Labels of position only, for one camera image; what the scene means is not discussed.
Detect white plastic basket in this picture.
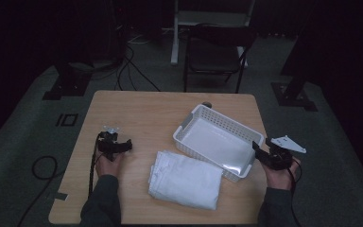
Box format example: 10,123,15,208
172,104,266,183

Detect right hand-held gripper black cable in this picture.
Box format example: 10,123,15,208
285,157,304,227

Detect white cloth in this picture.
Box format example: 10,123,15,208
147,149,224,211

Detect person's right hand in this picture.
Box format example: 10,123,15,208
261,156,303,192

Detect white floor cable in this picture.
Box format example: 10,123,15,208
127,33,152,45

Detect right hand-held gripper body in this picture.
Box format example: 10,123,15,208
259,135,307,171

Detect hand-held gripper black cable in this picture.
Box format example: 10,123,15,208
88,131,104,200
285,157,304,227

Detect black stand with base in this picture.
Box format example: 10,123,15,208
270,27,319,113
42,60,93,101

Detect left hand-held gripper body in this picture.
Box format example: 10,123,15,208
95,126,123,163

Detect black floor cables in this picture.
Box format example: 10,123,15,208
114,44,162,93

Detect black looped floor cable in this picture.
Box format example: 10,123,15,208
16,155,68,227

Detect left hand-held gripper black cable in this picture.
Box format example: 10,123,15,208
88,131,104,200

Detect person's left hand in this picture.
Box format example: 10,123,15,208
94,148,126,179

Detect black folding chair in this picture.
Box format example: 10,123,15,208
182,23,258,95

